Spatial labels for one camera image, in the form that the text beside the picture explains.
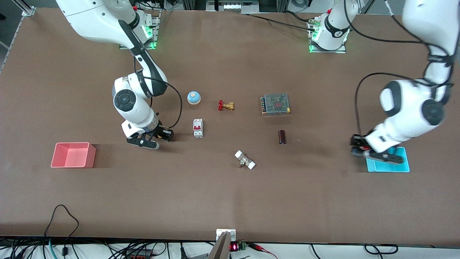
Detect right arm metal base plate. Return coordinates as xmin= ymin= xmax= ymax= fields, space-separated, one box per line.
xmin=120 ymin=11 xmax=161 ymax=50

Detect metal fitting white ends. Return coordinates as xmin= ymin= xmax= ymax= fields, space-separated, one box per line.
xmin=235 ymin=150 xmax=256 ymax=170

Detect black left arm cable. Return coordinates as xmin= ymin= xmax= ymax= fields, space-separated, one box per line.
xmin=343 ymin=0 xmax=454 ymax=136

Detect metal mesh power supply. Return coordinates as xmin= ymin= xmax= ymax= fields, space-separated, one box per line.
xmin=261 ymin=93 xmax=291 ymax=116

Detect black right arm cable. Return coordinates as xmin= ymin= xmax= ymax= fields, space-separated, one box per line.
xmin=134 ymin=54 xmax=183 ymax=129

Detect red clip wire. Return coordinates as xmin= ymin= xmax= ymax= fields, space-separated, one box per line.
xmin=248 ymin=243 xmax=279 ymax=259

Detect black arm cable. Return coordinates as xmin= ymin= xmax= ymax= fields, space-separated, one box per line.
xmin=134 ymin=54 xmax=183 ymax=129
xmin=343 ymin=0 xmax=454 ymax=136

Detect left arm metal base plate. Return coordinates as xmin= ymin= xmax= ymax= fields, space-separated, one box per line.
xmin=308 ymin=18 xmax=347 ymax=54

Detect black looped cable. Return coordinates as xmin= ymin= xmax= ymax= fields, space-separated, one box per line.
xmin=44 ymin=204 xmax=79 ymax=259

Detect black tabletop cable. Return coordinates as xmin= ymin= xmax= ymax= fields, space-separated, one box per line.
xmin=248 ymin=11 xmax=317 ymax=30

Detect cyan plastic box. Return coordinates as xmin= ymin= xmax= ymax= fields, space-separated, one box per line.
xmin=366 ymin=146 xmax=410 ymax=173

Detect metal rack device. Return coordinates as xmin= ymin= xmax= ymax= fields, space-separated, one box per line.
xmin=206 ymin=0 xmax=260 ymax=14

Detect aluminium frame profile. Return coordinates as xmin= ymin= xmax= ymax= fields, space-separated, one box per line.
xmin=14 ymin=0 xmax=36 ymax=17

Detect black coiled floor cable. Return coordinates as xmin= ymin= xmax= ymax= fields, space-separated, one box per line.
xmin=364 ymin=244 xmax=399 ymax=255

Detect pink plastic box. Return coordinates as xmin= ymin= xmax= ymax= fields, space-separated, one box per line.
xmin=51 ymin=142 xmax=96 ymax=169

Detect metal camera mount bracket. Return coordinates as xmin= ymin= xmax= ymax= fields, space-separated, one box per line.
xmin=216 ymin=229 xmax=237 ymax=259

